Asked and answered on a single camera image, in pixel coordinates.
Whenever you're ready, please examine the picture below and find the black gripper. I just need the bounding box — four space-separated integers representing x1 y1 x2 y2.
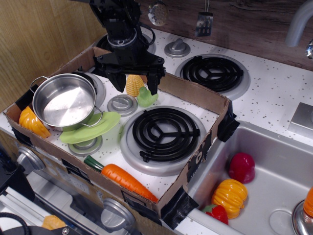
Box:
94 43 166 95

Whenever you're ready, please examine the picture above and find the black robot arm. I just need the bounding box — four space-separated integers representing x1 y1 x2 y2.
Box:
86 0 166 95

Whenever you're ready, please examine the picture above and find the stainless steel pot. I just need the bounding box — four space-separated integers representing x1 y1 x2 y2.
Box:
32 73 103 131

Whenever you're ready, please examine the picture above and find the yellow toy corn cob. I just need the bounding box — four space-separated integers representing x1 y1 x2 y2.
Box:
126 74 144 97

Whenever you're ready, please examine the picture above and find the silver centre stove knob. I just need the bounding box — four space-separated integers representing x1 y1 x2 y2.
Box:
107 94 138 117

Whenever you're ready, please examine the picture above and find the silver stove knob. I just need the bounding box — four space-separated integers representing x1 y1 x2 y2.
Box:
164 38 191 58
68 136 103 157
107 94 138 117

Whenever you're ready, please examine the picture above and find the silver back stove knob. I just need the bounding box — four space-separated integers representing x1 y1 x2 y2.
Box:
164 38 191 58

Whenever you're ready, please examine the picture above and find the light green plastic plate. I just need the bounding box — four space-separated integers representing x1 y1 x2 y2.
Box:
59 112 121 144

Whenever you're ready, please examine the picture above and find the front right black burner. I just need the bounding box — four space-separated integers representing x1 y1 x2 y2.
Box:
120 106 206 177

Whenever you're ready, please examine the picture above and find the hanging metal strainer spoon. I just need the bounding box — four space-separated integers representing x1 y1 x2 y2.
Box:
148 0 169 26

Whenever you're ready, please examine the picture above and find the silver front stove knob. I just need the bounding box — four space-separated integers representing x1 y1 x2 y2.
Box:
68 136 103 157

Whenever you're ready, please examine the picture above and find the hanging metal spatula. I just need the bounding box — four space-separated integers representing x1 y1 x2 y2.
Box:
195 0 213 37

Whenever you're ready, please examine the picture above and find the back right black burner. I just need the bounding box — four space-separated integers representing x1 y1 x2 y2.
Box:
175 54 250 100

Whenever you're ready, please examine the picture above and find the orange toy carrot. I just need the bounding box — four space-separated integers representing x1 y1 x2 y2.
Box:
84 155 158 203

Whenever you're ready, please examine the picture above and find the yellow toy pepper in fence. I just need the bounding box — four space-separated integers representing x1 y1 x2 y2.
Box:
19 106 51 139

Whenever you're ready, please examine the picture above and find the silver oven knob left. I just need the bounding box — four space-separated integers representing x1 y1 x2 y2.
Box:
17 146 45 174

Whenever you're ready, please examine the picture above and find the silver oven knob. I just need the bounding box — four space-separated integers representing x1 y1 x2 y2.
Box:
100 198 135 233
17 146 45 174

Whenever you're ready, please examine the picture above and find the silver oven knob right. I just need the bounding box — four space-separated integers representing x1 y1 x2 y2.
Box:
100 198 135 233

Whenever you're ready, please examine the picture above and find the dark red toy vegetable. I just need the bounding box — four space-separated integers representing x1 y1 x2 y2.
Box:
228 152 255 184

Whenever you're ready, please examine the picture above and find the yellow toy pumpkin in sink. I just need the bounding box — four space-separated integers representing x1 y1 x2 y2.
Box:
211 179 248 219

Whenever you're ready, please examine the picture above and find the red toy strawberry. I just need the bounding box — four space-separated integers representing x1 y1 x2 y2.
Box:
202 204 228 225

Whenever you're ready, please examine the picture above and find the orange toy bottom left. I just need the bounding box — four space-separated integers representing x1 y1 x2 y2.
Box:
41 215 66 230

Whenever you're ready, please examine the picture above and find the stainless steel sink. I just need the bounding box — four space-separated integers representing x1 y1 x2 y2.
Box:
188 121 313 235

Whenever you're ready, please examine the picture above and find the silver faucet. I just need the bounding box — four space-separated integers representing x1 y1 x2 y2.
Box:
285 0 313 47

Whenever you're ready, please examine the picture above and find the orange toy at sink edge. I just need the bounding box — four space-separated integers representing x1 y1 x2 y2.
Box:
303 187 313 217

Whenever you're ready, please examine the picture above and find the silver faucet base plate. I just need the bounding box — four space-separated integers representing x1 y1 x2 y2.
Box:
288 102 313 139

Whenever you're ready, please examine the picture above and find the silver faucet handle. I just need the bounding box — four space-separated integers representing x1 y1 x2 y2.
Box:
305 40 313 59

